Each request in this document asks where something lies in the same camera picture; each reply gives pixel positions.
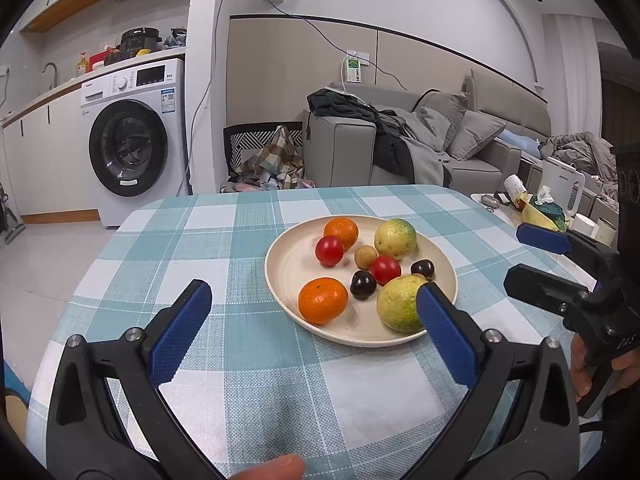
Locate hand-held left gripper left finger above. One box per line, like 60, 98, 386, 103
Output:
46, 279, 226, 480

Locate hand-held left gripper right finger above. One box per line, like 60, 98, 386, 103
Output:
416, 281, 581, 480

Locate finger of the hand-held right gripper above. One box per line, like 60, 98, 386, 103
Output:
503, 263, 599, 322
516, 222, 621, 287

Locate green yellow guava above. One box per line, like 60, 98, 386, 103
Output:
374, 218, 418, 261
376, 275, 430, 335

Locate red tomato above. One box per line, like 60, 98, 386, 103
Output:
315, 235, 346, 267
369, 255, 402, 286

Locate orange tangerine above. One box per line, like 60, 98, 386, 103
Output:
298, 277, 349, 325
323, 216, 360, 251

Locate cream round plate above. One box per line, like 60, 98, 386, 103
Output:
264, 215, 458, 347

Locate person's right forearm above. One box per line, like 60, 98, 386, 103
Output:
597, 385, 640, 480

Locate person's right hand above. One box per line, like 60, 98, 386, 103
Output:
570, 332, 640, 403

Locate person's left hand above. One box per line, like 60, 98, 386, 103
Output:
230, 454, 307, 480

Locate yellow bag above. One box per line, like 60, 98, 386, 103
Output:
520, 204, 561, 231

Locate white cup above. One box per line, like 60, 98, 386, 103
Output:
595, 217, 621, 248
572, 212, 600, 238

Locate teal tissue pack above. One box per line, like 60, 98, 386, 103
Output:
532, 185, 568, 231

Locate white side table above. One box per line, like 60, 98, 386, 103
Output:
470, 190, 621, 256

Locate white electric kettle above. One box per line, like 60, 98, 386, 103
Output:
541, 156, 586, 218

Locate white snack packet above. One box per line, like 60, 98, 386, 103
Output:
502, 175, 529, 211

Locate bed with grey duvet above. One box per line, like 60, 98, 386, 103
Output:
540, 131, 621, 201

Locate light blue pillow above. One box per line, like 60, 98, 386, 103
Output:
500, 129, 543, 158

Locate teal white checkered tablecloth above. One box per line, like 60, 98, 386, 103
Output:
25, 185, 608, 480

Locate grey cushion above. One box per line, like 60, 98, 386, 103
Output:
414, 91, 468, 151
446, 110, 507, 162

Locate grey blanket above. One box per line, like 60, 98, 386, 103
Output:
372, 105, 453, 186

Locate pile of clothes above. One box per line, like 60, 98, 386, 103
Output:
220, 177, 317, 194

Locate white curtain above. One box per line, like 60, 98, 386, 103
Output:
542, 12, 603, 136

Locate white washing machine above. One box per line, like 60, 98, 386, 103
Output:
80, 57, 192, 228

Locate beige stool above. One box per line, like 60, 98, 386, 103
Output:
0, 360, 33, 461

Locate black patterned laundry basket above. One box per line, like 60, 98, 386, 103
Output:
223, 121, 306, 181

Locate plaid cloth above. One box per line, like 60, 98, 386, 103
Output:
235, 125, 306, 191

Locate upright vacuum cleaner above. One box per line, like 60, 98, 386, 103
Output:
0, 180, 27, 246

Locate grey sofa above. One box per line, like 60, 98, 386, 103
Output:
302, 67, 551, 191

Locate white kitchen counter cabinets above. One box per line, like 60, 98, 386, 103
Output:
0, 95, 103, 223

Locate dark jacket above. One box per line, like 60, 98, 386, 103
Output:
306, 87, 416, 176

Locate red container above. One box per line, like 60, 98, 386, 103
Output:
89, 46, 121, 68

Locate black cooker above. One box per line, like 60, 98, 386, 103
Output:
120, 27, 162, 58

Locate grey plastic bag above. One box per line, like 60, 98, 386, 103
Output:
161, 27, 187, 51

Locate green white wall device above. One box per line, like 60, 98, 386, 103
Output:
342, 50, 371, 85

